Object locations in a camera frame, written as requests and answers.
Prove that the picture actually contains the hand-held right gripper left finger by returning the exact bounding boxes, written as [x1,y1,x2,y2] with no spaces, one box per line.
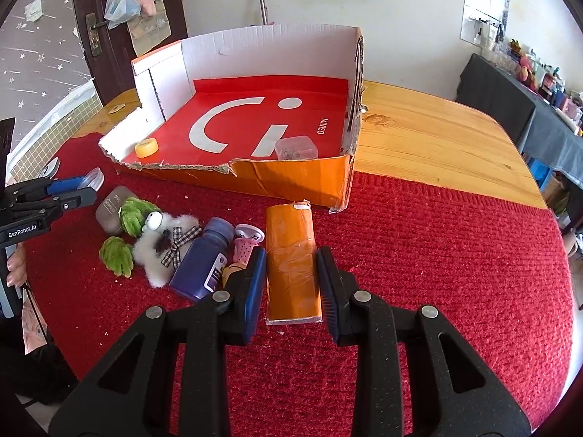
[48,247,267,437]

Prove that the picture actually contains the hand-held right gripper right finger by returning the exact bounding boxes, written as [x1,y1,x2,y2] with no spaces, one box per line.
[316,246,533,437]

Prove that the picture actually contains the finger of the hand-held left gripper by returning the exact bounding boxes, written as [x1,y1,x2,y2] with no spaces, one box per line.
[5,176,89,201]
[10,189,98,214]

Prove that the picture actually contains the clear round lid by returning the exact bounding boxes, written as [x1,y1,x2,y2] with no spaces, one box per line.
[79,168,105,189]

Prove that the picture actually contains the grey tin box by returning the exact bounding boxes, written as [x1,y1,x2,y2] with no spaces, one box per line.
[95,186,135,233]

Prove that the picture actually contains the pink doll figurine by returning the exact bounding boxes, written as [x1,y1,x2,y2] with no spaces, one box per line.
[222,224,266,290]

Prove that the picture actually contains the orange packet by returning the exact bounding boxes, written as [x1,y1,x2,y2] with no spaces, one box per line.
[265,199,323,326]

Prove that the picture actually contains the green plush piece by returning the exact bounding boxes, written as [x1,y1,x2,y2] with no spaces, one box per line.
[118,197,160,238]
[99,236,135,278]

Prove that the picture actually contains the purple bottle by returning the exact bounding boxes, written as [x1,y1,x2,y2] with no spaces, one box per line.
[169,217,235,303]

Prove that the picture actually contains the orange white cardboard box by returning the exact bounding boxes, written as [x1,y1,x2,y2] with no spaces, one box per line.
[98,25,367,214]

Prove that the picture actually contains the person's left hand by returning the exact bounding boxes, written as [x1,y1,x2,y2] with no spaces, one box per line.
[6,245,29,288]

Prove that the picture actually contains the small white grey object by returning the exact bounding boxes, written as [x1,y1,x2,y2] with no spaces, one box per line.
[36,157,62,178]

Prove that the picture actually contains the yellow tape roll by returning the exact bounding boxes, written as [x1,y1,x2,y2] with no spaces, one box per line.
[135,138,160,159]

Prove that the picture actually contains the white plush toy with bow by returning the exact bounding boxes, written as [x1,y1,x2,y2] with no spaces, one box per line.
[132,212,203,288]

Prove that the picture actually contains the small clear plastic box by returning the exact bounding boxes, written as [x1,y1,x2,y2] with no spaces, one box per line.
[274,135,320,161]

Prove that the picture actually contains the grey starry curtain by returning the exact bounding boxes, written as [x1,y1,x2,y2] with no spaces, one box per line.
[0,0,92,114]

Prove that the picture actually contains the hanging beige cloth bag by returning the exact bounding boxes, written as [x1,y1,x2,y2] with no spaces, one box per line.
[128,9,171,55]

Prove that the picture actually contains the hanging clear plastic bag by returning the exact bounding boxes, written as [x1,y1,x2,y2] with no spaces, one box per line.
[104,0,142,30]

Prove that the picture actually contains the dark brown door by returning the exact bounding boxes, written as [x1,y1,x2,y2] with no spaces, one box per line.
[70,0,189,105]

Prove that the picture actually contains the table with blue-grey cloth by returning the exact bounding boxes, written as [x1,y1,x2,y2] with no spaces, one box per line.
[501,66,583,189]

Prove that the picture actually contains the cluttered blue-cloth table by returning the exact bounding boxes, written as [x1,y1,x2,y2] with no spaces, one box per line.
[494,36,583,135]

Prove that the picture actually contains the brass door handle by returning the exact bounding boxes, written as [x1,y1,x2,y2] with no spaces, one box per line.
[86,13,110,58]

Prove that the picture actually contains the wall mirror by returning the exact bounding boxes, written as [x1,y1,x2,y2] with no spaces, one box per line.
[460,0,511,46]

